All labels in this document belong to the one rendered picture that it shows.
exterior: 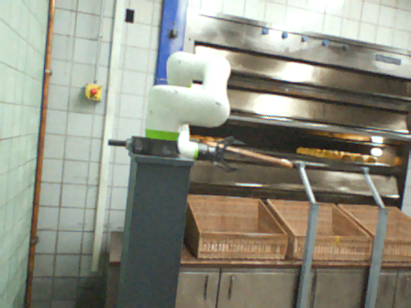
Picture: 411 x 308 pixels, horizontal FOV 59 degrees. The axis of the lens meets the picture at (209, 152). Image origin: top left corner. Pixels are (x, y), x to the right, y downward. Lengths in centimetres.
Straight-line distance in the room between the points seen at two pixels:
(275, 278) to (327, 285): 36
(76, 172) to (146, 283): 128
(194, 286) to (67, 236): 92
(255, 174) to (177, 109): 149
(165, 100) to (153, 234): 46
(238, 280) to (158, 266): 94
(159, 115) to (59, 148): 129
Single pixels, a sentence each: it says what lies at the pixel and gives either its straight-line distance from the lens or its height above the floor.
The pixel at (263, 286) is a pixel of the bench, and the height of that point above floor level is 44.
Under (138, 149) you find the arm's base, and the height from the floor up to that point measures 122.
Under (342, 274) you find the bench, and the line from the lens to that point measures 249.
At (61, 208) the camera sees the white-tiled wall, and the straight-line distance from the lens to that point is 251.
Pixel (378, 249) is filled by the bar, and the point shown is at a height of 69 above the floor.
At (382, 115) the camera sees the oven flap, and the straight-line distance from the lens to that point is 318.
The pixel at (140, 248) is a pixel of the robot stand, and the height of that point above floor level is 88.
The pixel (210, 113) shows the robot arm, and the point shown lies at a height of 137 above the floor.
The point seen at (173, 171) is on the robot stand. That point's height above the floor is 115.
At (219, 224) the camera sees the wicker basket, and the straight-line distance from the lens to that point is 254.
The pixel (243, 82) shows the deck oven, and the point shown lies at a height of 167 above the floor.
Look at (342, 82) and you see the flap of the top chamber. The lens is 294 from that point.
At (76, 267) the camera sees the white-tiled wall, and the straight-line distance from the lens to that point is 262.
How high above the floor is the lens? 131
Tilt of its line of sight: 4 degrees down
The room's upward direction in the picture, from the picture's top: 6 degrees clockwise
